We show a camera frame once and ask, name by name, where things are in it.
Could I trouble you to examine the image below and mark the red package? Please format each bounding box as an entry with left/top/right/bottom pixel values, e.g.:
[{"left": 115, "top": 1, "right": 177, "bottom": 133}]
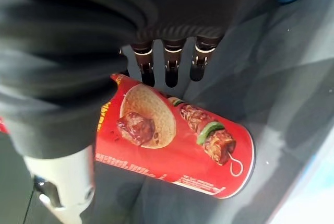
[{"left": 0, "top": 116, "right": 10, "bottom": 134}]

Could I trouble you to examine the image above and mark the red chips can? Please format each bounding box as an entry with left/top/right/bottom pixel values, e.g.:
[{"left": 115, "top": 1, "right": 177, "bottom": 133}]
[{"left": 94, "top": 73, "right": 256, "bottom": 199}]

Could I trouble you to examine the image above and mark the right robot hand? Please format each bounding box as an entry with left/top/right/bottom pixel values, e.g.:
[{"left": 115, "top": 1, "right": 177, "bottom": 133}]
[{"left": 0, "top": 0, "right": 263, "bottom": 224}]

